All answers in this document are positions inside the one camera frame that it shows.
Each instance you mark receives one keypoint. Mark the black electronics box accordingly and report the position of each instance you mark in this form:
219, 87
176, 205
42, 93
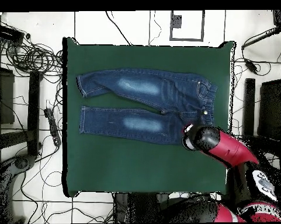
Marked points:
8, 33

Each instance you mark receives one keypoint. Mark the grey rectangular frame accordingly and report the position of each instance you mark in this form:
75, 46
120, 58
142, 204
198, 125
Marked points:
202, 25

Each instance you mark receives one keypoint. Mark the black power adapter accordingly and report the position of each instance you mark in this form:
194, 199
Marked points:
250, 66

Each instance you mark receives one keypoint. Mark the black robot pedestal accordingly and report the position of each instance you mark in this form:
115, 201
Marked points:
140, 207

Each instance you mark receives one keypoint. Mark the dark flat panel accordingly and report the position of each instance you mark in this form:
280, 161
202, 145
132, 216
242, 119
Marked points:
5, 98
271, 109

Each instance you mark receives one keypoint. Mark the black stand beam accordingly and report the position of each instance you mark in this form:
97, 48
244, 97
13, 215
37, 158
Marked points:
34, 112
249, 105

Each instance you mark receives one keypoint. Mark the dark grey tripod base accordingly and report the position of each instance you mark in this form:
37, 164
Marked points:
22, 162

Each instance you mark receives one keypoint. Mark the small grey box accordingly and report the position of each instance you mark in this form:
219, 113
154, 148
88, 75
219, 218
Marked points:
176, 21

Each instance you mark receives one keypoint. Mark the black power strip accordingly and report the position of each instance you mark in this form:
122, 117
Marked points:
53, 127

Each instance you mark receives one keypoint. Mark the dark green table cloth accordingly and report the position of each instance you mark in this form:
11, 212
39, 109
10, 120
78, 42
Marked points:
130, 168

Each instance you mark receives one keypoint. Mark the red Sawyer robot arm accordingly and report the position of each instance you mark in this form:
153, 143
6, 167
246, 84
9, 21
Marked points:
229, 149

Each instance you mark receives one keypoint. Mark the blue denim jeans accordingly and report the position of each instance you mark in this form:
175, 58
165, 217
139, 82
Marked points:
130, 84

